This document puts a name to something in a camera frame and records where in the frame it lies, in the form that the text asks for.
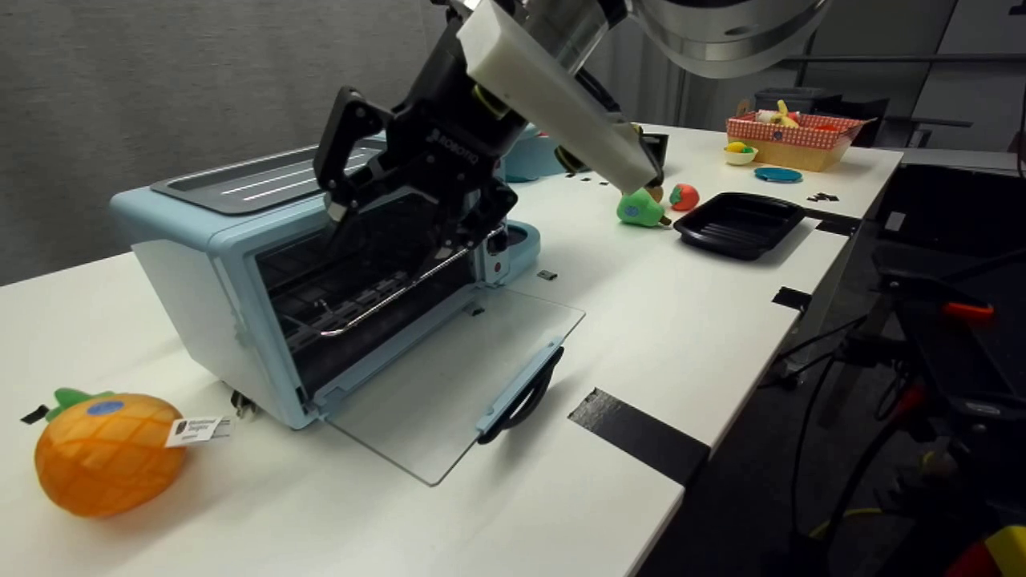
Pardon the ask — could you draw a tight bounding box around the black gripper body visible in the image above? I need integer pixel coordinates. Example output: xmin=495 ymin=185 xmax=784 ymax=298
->
xmin=313 ymin=21 xmax=525 ymax=269

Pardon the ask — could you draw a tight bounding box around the metal wire oven rack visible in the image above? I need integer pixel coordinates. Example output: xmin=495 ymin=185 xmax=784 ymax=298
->
xmin=273 ymin=249 xmax=471 ymax=345

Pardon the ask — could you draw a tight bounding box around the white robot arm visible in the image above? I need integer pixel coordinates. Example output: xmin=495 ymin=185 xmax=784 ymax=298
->
xmin=313 ymin=0 xmax=832 ymax=269

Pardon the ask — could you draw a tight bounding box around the light blue toaster oven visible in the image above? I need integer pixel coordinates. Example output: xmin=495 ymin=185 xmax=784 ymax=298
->
xmin=112 ymin=146 xmax=542 ymax=428

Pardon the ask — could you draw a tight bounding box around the green plush toy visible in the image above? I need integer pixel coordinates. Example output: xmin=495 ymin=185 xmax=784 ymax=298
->
xmin=617 ymin=189 xmax=666 ymax=228

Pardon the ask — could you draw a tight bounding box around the black plastic tray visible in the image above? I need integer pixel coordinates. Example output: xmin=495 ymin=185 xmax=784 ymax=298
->
xmin=674 ymin=192 xmax=804 ymax=258

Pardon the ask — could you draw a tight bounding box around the red food basket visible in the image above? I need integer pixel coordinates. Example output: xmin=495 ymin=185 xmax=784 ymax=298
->
xmin=726 ymin=108 xmax=862 ymax=172

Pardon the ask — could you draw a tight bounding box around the black tape strip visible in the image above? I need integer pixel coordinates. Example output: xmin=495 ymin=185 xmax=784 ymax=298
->
xmin=572 ymin=387 xmax=712 ymax=485

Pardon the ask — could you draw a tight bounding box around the orange plush pumpkin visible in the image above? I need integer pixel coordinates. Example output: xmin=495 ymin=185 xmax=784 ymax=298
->
xmin=26 ymin=387 xmax=231 ymax=520

